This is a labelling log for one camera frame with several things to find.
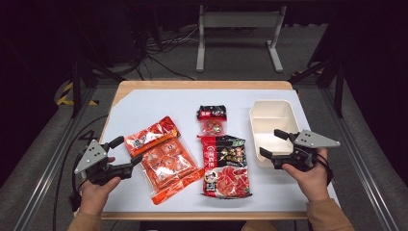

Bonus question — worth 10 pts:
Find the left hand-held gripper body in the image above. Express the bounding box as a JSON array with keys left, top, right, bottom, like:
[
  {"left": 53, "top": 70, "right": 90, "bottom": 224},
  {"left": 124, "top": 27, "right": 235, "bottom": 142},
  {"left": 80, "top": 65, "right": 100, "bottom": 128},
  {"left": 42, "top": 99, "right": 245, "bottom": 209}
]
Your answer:
[{"left": 73, "top": 139, "right": 135, "bottom": 187}]

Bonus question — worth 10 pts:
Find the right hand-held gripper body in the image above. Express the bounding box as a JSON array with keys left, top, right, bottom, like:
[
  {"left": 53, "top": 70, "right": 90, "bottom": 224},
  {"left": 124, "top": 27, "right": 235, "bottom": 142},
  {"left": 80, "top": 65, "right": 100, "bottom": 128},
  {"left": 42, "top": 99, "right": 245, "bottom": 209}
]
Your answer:
[{"left": 271, "top": 129, "right": 342, "bottom": 173}]

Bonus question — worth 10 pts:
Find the white lunch box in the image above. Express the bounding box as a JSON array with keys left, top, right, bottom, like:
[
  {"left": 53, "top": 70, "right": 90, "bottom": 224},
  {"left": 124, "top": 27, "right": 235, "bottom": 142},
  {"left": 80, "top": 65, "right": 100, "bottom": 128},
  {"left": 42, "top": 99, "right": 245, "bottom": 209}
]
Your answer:
[{"left": 248, "top": 99, "right": 302, "bottom": 168}]

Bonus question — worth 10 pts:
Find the orange clear seasoning packet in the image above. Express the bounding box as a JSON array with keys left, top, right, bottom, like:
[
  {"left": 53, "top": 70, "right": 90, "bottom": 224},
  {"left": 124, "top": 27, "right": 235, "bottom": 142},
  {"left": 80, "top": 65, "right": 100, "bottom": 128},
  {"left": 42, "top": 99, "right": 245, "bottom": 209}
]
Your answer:
[{"left": 123, "top": 115, "right": 206, "bottom": 206}]

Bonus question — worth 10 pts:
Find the large black red packet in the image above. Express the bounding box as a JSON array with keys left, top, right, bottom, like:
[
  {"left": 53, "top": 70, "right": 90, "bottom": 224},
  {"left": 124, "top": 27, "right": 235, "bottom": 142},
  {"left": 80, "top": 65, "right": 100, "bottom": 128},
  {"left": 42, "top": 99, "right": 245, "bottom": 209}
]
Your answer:
[{"left": 200, "top": 135, "right": 253, "bottom": 200}]

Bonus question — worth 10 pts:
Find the person's left hand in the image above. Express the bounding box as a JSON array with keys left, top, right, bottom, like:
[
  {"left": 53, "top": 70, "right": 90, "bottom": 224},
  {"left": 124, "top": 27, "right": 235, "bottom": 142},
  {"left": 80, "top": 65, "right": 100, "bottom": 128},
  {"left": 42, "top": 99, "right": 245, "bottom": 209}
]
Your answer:
[{"left": 79, "top": 156, "right": 122, "bottom": 217}]

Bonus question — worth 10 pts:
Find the person's right hand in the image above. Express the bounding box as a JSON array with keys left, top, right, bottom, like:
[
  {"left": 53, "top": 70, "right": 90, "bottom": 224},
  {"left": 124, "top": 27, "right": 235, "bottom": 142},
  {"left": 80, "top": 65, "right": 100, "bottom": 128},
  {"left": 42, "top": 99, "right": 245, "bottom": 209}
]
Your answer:
[{"left": 281, "top": 146, "right": 332, "bottom": 203}]

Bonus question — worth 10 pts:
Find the black metal stand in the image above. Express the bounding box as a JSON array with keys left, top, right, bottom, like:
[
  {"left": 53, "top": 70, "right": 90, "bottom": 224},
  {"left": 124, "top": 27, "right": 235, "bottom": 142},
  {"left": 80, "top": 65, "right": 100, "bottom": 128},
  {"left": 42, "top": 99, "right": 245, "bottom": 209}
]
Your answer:
[
  {"left": 67, "top": 6, "right": 127, "bottom": 119},
  {"left": 288, "top": 13, "right": 346, "bottom": 118}
]

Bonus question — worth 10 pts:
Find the small black red packet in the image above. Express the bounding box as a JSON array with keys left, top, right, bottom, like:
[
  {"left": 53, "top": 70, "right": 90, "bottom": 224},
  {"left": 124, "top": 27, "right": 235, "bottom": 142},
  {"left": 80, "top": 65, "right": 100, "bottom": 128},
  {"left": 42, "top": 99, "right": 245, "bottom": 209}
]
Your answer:
[{"left": 196, "top": 104, "right": 228, "bottom": 139}]

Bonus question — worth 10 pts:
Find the yellow black floor tape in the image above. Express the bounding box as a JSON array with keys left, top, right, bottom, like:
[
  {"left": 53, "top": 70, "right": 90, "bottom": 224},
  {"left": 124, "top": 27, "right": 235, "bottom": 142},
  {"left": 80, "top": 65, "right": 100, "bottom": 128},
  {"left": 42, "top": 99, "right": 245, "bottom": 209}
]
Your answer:
[{"left": 56, "top": 81, "right": 99, "bottom": 107}]

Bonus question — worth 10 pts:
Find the white table mat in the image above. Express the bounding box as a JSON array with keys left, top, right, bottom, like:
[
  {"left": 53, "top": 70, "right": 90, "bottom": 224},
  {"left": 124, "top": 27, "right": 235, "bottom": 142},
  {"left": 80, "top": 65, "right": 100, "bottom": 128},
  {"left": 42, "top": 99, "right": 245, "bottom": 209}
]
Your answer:
[{"left": 101, "top": 89, "right": 341, "bottom": 214}]

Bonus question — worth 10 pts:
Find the grey metal stand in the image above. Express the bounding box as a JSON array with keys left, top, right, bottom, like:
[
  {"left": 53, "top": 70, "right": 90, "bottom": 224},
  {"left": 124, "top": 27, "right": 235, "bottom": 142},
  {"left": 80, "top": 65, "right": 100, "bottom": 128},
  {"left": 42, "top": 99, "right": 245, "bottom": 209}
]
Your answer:
[{"left": 195, "top": 4, "right": 288, "bottom": 74}]

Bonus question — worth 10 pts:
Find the thin black cable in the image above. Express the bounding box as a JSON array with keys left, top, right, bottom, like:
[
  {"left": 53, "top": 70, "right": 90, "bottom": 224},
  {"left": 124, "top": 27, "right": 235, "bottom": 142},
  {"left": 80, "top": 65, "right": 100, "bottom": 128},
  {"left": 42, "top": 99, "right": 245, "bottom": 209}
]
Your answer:
[{"left": 52, "top": 115, "right": 110, "bottom": 231}]

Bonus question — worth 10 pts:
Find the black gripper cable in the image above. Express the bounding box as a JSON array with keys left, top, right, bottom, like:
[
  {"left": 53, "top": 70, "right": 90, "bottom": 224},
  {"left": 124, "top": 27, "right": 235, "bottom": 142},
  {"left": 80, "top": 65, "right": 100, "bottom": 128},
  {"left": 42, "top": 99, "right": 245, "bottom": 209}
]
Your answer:
[{"left": 312, "top": 150, "right": 335, "bottom": 187}]

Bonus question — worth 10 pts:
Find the aluminium floor rail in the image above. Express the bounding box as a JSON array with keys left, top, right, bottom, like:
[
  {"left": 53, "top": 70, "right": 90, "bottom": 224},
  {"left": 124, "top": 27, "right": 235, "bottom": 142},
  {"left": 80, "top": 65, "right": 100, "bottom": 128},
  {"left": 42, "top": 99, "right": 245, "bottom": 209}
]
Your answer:
[
  {"left": 320, "top": 88, "right": 400, "bottom": 231},
  {"left": 13, "top": 86, "right": 97, "bottom": 231}
]

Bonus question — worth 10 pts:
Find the black cable plug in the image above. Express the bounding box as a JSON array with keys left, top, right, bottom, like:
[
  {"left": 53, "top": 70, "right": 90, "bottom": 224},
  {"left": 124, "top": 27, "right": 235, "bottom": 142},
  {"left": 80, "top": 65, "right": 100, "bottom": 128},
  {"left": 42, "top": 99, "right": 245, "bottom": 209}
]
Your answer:
[{"left": 69, "top": 172, "right": 85, "bottom": 213}]

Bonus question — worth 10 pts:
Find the black floor cable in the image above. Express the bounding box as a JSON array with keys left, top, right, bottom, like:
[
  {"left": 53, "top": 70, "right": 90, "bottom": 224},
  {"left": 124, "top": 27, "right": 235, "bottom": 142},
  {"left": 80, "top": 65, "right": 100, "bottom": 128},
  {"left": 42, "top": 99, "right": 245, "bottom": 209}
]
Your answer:
[{"left": 140, "top": 53, "right": 196, "bottom": 82}]

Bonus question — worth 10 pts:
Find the white floor cable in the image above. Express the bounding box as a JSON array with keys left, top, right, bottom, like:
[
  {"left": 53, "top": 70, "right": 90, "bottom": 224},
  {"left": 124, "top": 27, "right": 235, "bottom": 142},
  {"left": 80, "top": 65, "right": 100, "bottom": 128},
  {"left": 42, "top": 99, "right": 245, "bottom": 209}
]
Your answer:
[{"left": 159, "top": 28, "right": 202, "bottom": 46}]

